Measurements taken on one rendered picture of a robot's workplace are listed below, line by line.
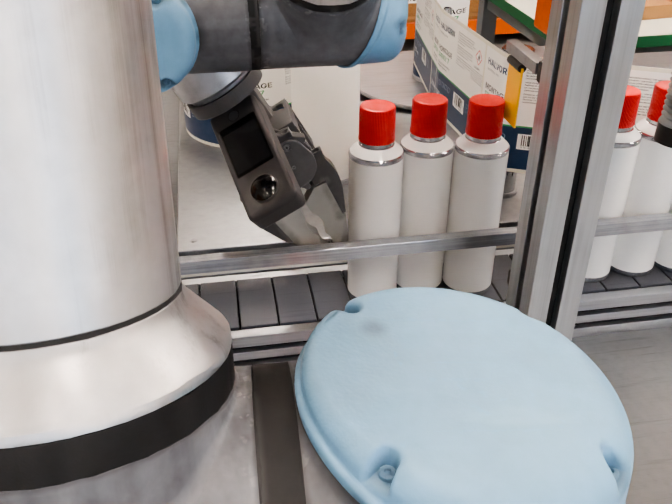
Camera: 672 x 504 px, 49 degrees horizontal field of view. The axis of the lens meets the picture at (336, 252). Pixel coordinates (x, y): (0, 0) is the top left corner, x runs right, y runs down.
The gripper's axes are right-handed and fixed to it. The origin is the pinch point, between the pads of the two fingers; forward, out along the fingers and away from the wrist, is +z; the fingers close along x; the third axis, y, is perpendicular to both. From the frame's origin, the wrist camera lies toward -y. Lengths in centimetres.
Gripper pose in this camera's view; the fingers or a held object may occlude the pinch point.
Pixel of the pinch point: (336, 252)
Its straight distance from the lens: 73.7
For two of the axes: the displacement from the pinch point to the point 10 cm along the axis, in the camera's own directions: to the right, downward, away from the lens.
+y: -1.7, -5.3, 8.3
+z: 4.9, 6.9, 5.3
